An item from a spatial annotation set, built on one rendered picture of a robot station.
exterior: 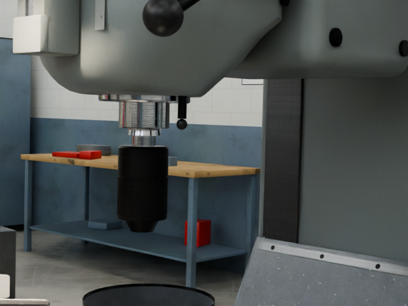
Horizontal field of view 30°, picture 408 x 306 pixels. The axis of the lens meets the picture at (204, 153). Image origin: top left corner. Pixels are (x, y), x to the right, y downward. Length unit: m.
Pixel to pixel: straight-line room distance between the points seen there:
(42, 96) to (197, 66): 7.62
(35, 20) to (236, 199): 5.62
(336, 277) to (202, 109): 5.50
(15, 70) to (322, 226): 7.19
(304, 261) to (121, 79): 0.49
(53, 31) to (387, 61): 0.36
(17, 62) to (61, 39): 7.50
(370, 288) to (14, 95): 7.26
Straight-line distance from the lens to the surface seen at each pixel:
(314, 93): 1.04
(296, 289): 1.04
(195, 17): 0.63
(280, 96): 1.07
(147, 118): 0.69
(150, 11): 0.55
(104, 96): 0.69
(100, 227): 6.90
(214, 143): 6.35
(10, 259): 0.97
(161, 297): 3.00
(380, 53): 0.81
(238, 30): 0.67
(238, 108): 6.19
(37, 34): 0.62
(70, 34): 0.64
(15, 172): 8.14
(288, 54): 0.73
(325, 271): 1.02
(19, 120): 8.13
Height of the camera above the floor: 1.30
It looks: 3 degrees down
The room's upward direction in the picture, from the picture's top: 2 degrees clockwise
